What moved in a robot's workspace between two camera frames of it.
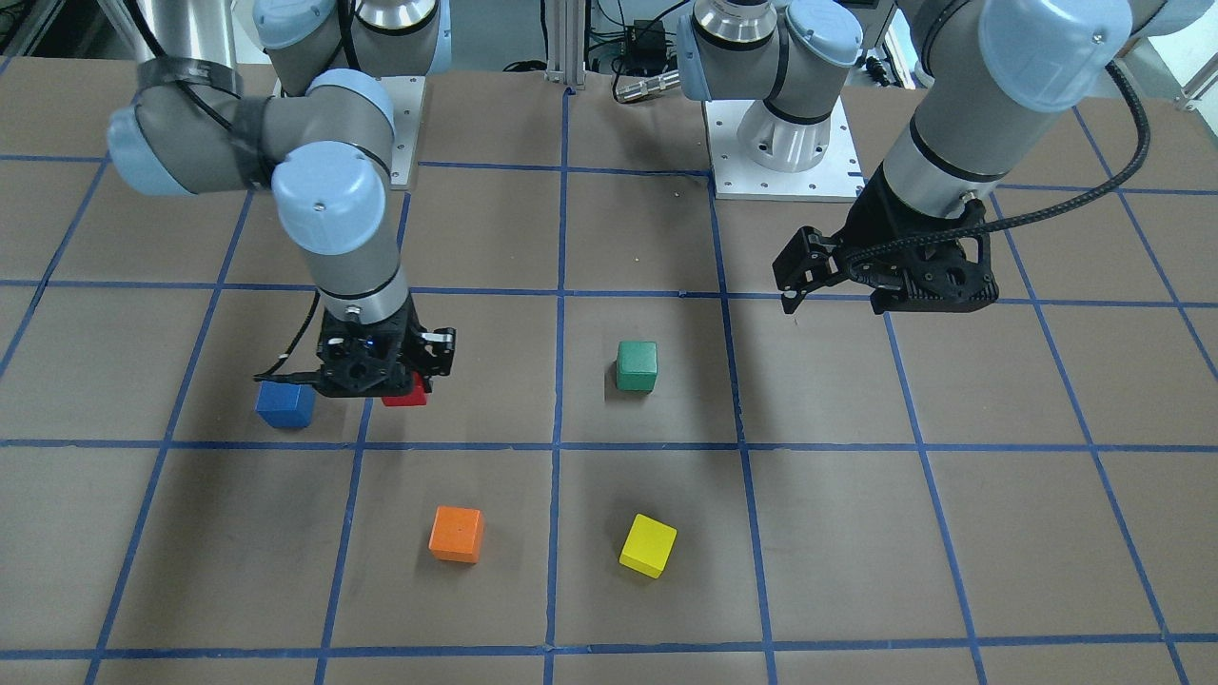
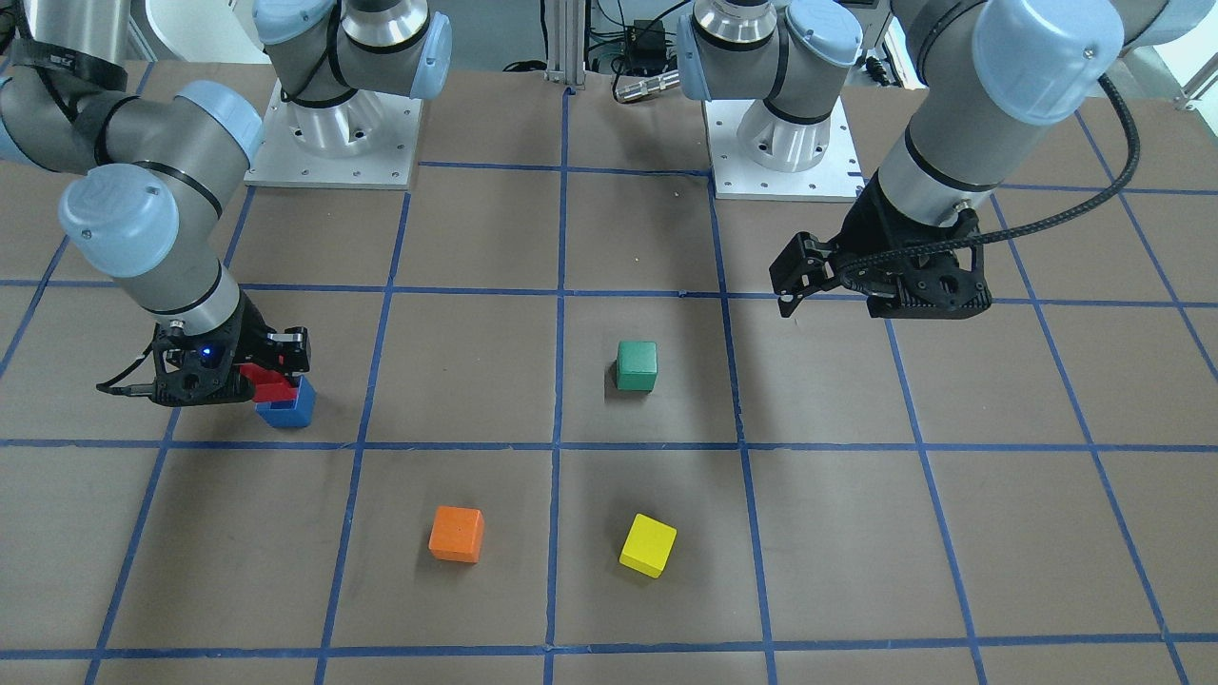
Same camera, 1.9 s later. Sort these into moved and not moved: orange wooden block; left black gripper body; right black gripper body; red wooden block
Moved: right black gripper body; red wooden block
Not moved: left black gripper body; orange wooden block
